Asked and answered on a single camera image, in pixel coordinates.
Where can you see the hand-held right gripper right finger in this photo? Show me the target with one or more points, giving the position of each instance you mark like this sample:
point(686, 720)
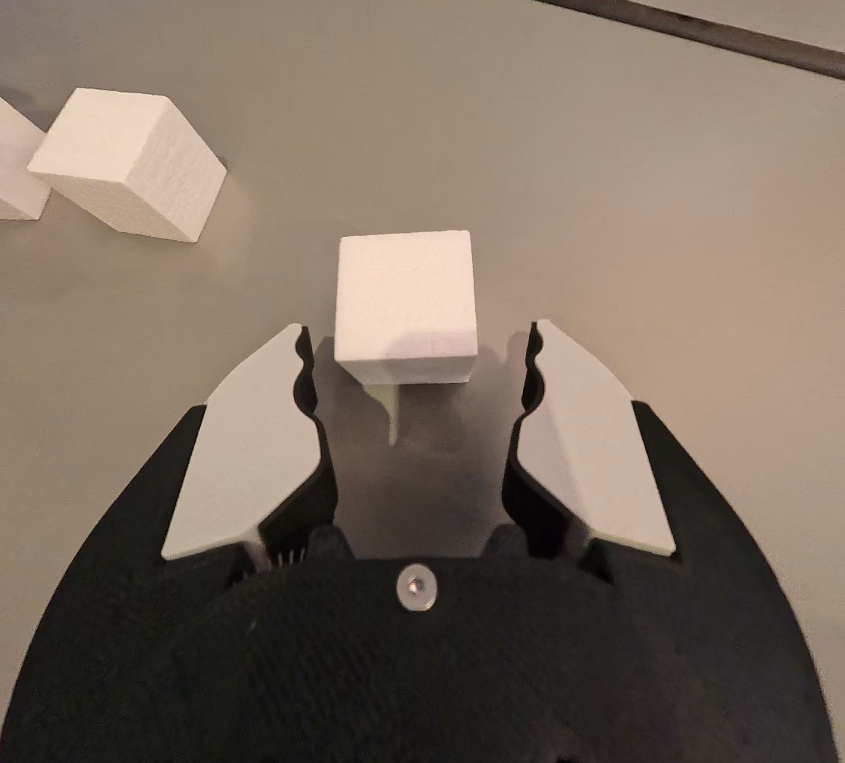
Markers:
point(594, 446)

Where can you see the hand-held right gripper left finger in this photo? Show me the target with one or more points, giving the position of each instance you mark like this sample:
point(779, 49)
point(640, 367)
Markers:
point(251, 446)

